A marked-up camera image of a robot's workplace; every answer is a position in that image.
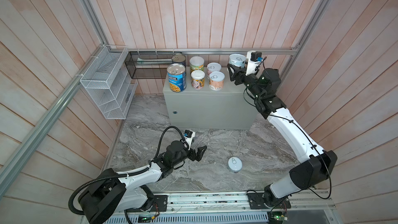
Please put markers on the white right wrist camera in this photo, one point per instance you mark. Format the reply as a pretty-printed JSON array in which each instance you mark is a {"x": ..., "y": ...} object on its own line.
[{"x": 254, "y": 59}]

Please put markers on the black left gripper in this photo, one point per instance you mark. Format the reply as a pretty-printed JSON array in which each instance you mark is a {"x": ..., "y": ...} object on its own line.
[{"x": 192, "y": 153}]

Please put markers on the grey-label short can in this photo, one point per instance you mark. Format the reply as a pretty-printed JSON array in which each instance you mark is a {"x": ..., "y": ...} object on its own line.
[{"x": 237, "y": 60}]

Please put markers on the black wire mesh basket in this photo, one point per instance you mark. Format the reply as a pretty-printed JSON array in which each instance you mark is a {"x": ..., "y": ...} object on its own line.
[{"x": 148, "y": 66}]

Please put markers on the yellow can white lid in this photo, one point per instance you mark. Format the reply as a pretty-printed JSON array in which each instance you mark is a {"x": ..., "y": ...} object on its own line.
[
  {"x": 197, "y": 79},
  {"x": 196, "y": 63}
]

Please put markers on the grey metal cabinet box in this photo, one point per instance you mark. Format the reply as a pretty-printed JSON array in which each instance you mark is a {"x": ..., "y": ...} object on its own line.
[{"x": 208, "y": 109}]

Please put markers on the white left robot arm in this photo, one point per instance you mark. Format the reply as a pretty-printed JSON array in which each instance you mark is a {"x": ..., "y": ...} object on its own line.
[{"x": 115, "y": 191}]

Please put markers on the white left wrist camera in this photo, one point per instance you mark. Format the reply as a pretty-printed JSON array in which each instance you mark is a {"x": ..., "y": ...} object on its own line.
[{"x": 188, "y": 139}]

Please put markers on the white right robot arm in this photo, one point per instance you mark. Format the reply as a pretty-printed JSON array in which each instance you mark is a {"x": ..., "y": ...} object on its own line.
[{"x": 315, "y": 163}]

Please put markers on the blue soup can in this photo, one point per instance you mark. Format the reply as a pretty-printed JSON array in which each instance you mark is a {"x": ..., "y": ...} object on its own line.
[{"x": 177, "y": 77}]

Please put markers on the orange-label short can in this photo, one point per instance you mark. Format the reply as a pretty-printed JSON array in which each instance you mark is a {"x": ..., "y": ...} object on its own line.
[{"x": 216, "y": 81}]

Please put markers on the dark blue tomato can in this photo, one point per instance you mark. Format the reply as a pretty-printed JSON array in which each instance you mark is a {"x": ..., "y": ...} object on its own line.
[{"x": 179, "y": 59}]

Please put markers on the aluminium wall rail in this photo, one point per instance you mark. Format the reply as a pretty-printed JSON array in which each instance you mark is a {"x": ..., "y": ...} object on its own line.
[{"x": 206, "y": 51}]

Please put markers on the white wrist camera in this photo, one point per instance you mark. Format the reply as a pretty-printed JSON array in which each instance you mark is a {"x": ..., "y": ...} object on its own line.
[
  {"x": 254, "y": 59},
  {"x": 188, "y": 139}
]

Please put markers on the white wire mesh shelf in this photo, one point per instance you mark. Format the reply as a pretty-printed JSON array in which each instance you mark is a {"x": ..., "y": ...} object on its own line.
[{"x": 109, "y": 83}]

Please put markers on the short white-top can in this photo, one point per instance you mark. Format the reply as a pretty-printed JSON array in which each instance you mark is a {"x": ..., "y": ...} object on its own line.
[{"x": 235, "y": 164}]

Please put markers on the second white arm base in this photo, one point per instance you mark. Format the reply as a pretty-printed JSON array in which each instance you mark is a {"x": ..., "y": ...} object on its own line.
[{"x": 142, "y": 199}]

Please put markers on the pink-label short can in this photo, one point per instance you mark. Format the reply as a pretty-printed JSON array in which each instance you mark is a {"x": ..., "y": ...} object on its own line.
[{"x": 213, "y": 67}]

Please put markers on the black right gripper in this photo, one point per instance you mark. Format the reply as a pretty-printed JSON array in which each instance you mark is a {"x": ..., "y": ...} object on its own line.
[{"x": 239, "y": 74}]

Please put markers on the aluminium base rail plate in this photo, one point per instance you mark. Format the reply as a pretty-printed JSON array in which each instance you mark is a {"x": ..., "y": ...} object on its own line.
[{"x": 231, "y": 207}]

